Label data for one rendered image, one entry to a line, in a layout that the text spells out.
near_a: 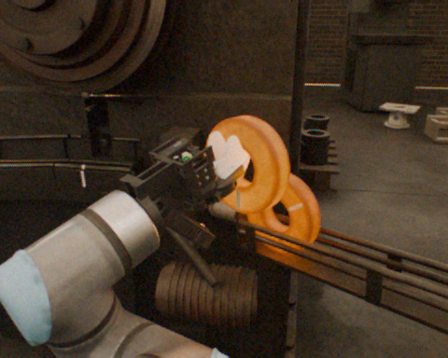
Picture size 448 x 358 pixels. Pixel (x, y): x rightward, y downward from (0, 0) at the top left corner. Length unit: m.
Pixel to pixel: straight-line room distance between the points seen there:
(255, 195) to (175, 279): 0.34
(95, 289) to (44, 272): 0.06
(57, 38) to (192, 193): 0.46
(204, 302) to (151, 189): 0.42
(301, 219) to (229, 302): 0.26
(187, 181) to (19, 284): 0.21
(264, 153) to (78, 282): 0.30
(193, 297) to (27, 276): 0.47
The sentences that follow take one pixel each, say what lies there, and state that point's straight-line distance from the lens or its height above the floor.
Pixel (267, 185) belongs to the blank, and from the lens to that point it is 0.56.
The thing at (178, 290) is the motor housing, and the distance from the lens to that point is 0.85.
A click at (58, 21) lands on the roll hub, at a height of 1.03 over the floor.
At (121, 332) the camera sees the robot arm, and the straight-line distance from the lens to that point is 0.49.
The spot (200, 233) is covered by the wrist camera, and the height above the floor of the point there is 0.76.
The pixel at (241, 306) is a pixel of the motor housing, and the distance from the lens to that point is 0.82.
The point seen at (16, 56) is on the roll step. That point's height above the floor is 0.97.
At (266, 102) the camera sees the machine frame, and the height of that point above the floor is 0.86.
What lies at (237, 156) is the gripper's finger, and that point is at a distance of 0.56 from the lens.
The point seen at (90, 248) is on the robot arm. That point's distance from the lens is 0.43.
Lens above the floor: 1.04
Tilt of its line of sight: 22 degrees down
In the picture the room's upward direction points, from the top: straight up
